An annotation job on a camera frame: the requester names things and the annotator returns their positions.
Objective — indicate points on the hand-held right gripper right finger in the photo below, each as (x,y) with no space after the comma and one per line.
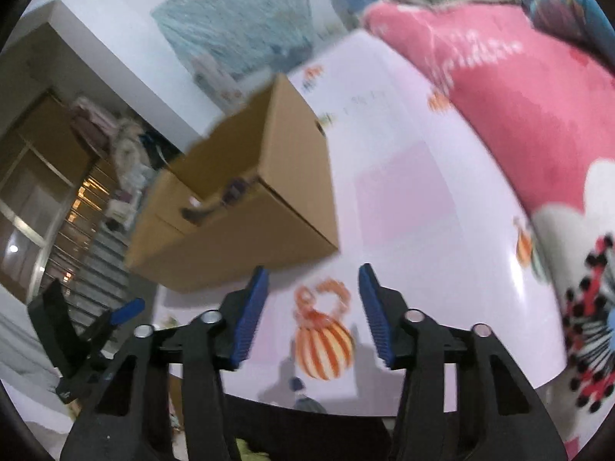
(377,317)

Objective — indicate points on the teal patterned wall cloth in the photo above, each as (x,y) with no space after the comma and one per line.
(240,19)

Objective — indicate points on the brown wooden cabinet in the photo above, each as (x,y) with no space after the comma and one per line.
(33,153)

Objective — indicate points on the pale pink balloon print mat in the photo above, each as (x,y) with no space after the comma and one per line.
(408,201)

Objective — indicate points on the metal railing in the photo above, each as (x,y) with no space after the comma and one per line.
(91,230)

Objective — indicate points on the pink floral blanket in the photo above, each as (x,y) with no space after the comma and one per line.
(504,105)

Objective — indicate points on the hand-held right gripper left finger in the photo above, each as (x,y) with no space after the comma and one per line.
(250,317)

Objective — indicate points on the green plush cloth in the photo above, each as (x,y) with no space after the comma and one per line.
(250,449)

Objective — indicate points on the pile of clothes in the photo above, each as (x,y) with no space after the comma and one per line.
(132,153)

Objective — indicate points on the blue printed blanket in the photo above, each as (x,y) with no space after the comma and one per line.
(567,5)

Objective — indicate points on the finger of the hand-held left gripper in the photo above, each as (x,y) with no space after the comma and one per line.
(53,326)
(126,311)

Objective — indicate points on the brown cardboard box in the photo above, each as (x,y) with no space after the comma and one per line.
(288,177)

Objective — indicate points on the purple smartwatch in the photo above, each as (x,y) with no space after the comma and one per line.
(235,191)

